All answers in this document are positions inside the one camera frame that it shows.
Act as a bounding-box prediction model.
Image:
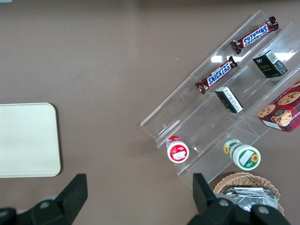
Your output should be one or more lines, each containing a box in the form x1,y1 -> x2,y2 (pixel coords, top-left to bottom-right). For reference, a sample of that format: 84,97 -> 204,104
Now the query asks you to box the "Snickers chocolate bar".
230,16 -> 280,55
195,55 -> 239,95

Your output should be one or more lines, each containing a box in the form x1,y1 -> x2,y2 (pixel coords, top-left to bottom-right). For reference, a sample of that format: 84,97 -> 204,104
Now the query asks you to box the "green lid yogurt cup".
223,138 -> 262,171

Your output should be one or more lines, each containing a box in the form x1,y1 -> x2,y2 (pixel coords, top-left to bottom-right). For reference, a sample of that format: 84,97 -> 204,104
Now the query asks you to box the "red lid yogurt cup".
166,135 -> 190,163

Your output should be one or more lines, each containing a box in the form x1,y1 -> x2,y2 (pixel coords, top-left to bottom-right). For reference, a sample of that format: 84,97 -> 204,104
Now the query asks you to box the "beige plastic tray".
0,102 -> 62,178

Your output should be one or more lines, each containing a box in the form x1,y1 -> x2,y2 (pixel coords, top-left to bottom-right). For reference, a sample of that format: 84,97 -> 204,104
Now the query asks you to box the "silver foil container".
221,187 -> 281,213

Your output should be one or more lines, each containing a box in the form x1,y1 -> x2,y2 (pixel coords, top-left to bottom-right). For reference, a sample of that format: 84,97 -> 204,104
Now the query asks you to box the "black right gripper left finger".
17,173 -> 89,225

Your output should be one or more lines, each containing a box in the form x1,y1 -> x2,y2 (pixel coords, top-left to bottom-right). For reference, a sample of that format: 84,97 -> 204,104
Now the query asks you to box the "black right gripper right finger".
187,172 -> 253,225

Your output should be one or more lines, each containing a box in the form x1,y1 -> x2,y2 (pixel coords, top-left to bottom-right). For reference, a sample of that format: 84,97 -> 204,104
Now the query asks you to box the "light tan wicker basket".
213,172 -> 285,217

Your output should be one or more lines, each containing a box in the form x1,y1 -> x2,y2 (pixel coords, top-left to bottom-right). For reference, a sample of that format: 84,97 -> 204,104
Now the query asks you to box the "clear acrylic stepped display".
140,9 -> 300,184

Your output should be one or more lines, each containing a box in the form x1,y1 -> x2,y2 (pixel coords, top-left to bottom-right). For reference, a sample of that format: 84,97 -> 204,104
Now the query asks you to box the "red plaid cookie box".
257,80 -> 300,133

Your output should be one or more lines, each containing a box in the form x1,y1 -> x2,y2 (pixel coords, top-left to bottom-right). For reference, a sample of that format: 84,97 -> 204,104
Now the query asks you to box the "small black box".
252,49 -> 289,79
214,86 -> 244,114

